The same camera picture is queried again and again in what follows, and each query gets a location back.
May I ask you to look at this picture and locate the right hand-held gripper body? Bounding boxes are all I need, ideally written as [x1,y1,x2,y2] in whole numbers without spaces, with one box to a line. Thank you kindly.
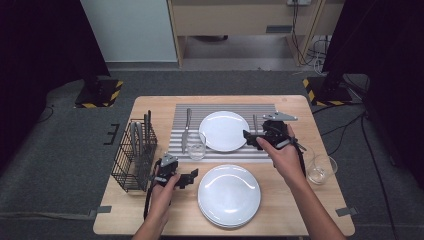
[261,111,308,153]

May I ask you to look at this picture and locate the tangle of white cables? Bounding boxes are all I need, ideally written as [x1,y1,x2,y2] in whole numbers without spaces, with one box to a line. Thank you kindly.
[304,34,331,75]

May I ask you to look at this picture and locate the black floor cable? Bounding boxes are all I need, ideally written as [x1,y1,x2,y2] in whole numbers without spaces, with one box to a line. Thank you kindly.
[360,111,399,240]
[321,113,366,157]
[37,104,55,124]

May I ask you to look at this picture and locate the person's left hand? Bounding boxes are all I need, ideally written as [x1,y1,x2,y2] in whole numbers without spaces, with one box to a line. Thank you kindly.
[148,173,183,219]

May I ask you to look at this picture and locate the gray tape piece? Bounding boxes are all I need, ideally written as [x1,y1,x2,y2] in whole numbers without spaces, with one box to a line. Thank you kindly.
[335,206,360,218]
[88,205,113,217]

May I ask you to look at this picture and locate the hand-held gripper cable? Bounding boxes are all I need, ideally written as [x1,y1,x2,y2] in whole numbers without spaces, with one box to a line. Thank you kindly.
[143,159,162,221]
[298,146,308,178]

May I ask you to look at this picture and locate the black hanging cables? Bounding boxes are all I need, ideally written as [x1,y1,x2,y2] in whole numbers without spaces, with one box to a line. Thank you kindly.
[291,3,313,66]

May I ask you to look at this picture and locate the striped gray placemat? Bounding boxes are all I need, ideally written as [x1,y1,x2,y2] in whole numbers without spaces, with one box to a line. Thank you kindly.
[166,103,278,164]

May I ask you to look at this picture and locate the white partition panel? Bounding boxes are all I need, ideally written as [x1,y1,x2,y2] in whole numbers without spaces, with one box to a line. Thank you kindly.
[79,0,178,63]

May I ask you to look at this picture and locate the light wooden desk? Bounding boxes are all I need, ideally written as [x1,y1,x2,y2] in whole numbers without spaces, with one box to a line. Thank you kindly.
[166,0,344,68]

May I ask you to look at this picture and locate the black tape floor mark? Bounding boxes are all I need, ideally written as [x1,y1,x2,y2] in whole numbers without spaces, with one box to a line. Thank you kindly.
[102,123,120,146]

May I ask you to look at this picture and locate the single white plate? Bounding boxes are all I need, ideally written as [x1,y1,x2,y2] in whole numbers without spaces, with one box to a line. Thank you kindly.
[198,110,251,153]

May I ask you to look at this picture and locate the black wire cutlery basket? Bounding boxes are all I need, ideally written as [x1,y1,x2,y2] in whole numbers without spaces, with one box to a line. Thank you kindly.
[110,118,158,194]

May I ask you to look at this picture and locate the black curtain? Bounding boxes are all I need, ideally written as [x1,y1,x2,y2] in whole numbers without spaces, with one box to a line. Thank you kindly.
[0,0,111,174]
[321,0,424,189]

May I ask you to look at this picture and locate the stack of white plates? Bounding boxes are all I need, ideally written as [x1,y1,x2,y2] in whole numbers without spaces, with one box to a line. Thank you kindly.
[197,164,262,229]

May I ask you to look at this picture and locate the right hand-held gripper cable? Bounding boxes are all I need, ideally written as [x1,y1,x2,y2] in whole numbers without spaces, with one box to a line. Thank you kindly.
[298,146,308,178]

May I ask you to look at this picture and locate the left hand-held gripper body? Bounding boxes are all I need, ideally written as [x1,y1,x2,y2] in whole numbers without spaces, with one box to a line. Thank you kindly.
[153,153,182,188]

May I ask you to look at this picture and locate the person's right hand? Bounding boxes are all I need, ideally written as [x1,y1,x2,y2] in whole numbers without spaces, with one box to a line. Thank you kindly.
[255,124,307,182]

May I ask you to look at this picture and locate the hazard-striped stand base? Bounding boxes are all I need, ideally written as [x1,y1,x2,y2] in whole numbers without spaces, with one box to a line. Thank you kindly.
[302,75,354,108]
[74,78,124,109]

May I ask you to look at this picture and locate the left hand-held gripper cable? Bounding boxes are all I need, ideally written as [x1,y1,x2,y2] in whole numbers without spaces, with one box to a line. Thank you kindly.
[143,159,162,221]

